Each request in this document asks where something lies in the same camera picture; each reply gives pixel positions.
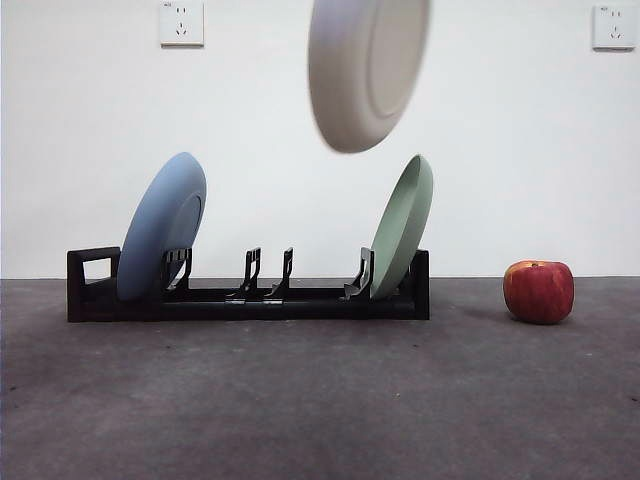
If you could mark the cream yellow plate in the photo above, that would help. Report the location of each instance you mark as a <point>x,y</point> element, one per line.
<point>350,75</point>

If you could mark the red apple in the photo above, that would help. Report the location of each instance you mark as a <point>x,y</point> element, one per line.
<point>539,295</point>

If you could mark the green plate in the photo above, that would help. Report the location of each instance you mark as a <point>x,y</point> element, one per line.
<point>400,240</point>

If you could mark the black plate rack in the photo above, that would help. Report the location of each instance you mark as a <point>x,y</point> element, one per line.
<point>250,310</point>

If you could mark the blue plate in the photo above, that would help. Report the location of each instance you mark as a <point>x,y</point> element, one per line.
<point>155,230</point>

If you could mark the white wall socket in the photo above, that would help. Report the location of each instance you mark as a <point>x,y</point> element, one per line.
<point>614,27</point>
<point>182,24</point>

